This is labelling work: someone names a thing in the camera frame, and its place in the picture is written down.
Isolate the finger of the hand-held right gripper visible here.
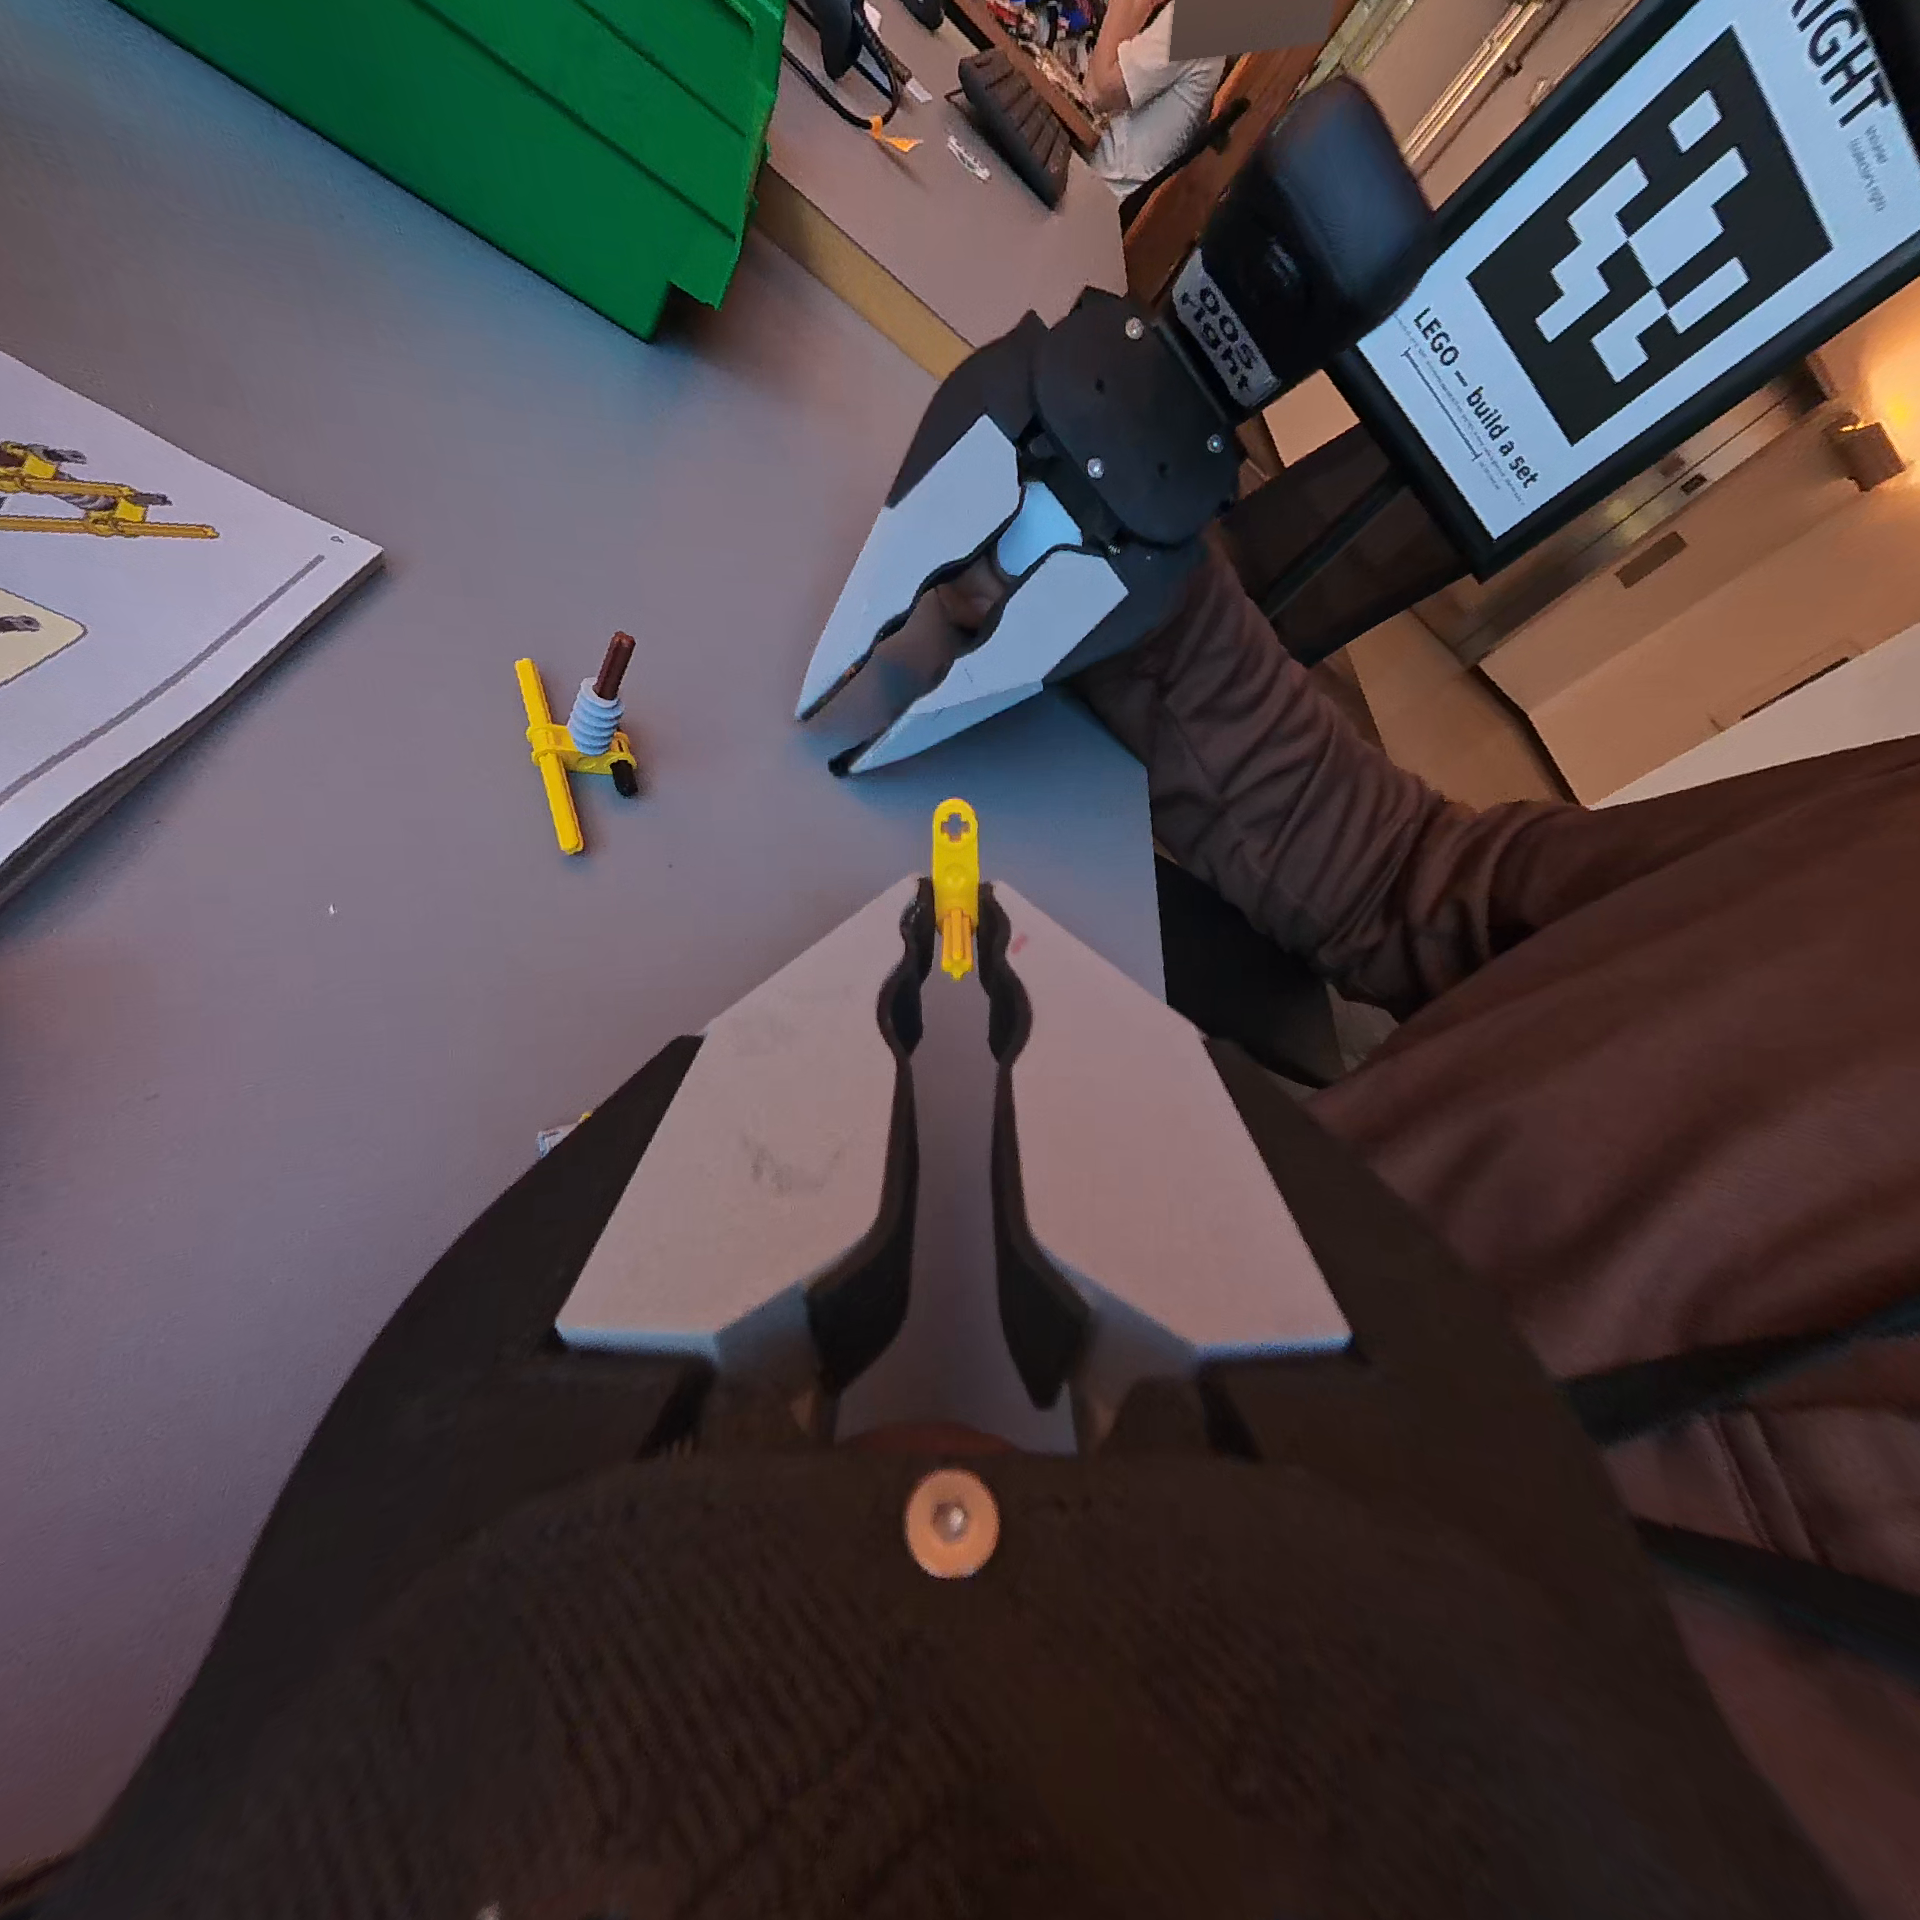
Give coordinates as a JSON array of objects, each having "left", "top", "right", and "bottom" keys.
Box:
[
  {"left": 826, "top": 548, "right": 1134, "bottom": 779},
  {"left": 790, "top": 414, "right": 1038, "bottom": 726}
]

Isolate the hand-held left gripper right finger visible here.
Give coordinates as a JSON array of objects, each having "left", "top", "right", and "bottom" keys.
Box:
[{"left": 970, "top": 879, "right": 1356, "bottom": 1454}]

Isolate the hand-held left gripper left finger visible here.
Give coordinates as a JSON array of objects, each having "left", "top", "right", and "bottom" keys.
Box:
[{"left": 554, "top": 879, "right": 940, "bottom": 1446}]

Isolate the small yellow lego connector piece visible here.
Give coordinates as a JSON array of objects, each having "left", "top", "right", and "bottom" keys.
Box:
[{"left": 929, "top": 799, "right": 984, "bottom": 986}]

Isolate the person's right forearm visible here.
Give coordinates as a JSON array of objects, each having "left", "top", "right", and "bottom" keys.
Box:
[{"left": 1066, "top": 539, "right": 1599, "bottom": 1016}]

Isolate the lego assembly with grey spring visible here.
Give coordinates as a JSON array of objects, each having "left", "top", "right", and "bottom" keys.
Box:
[{"left": 514, "top": 631, "right": 645, "bottom": 858}]

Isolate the lego instruction booklet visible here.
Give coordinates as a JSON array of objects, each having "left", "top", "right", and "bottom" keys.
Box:
[{"left": 0, "top": 348, "right": 385, "bottom": 906}]

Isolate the black keyboard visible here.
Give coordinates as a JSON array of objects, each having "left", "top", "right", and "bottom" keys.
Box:
[{"left": 957, "top": 47, "right": 1076, "bottom": 208}]

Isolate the person's brown clothing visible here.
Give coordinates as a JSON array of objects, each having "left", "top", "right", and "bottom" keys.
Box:
[{"left": 1170, "top": 737, "right": 1920, "bottom": 1920}]

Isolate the green plastic bin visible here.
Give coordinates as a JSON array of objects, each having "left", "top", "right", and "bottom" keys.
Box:
[{"left": 112, "top": 0, "right": 789, "bottom": 346}]

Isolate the white counter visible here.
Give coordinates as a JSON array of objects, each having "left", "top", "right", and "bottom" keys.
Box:
[{"left": 1477, "top": 615, "right": 1920, "bottom": 811}]

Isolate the black cable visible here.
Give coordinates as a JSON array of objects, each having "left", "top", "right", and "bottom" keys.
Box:
[{"left": 786, "top": 0, "right": 905, "bottom": 138}]

